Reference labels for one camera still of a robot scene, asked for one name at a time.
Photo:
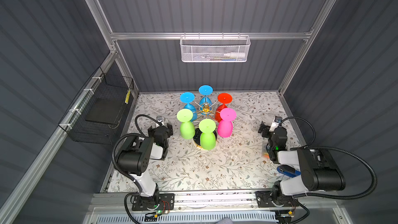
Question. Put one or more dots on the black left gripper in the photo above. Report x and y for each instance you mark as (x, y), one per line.
(166, 130)

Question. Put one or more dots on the magenta wine glass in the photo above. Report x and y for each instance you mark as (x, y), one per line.
(225, 126)

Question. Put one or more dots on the white wire mesh basket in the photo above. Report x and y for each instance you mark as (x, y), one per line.
(210, 49)

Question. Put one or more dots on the red wine glass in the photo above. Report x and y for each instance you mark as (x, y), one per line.
(224, 99)

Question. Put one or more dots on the black wire basket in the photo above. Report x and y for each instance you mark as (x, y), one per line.
(99, 114)

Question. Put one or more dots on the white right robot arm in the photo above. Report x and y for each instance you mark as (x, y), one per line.
(308, 170)

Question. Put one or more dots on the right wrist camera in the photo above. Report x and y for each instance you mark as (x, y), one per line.
(276, 122)

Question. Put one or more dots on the white tube in basket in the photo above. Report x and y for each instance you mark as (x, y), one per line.
(235, 55)

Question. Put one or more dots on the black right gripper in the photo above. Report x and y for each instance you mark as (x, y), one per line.
(266, 130)

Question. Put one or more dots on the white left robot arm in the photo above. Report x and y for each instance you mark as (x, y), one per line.
(131, 156)

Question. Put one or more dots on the pack of coloured markers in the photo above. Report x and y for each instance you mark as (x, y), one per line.
(265, 155)

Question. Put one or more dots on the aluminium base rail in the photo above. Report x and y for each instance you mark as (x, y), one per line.
(242, 207)

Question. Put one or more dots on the blue wine glass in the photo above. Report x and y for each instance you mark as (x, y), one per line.
(205, 91)
(188, 98)

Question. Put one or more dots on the gold wine glass rack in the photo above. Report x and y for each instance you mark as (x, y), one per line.
(207, 113)

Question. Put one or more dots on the floral table mat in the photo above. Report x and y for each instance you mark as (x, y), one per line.
(236, 162)

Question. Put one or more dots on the blue stapler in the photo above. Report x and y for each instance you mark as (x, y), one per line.
(288, 171)

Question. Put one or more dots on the green wine glass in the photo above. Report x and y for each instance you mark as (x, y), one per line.
(207, 138)
(187, 128)

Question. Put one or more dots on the left blue wine glass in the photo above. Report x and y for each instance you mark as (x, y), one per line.
(188, 98)

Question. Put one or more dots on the back blue wine glass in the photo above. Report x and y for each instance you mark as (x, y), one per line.
(205, 91)

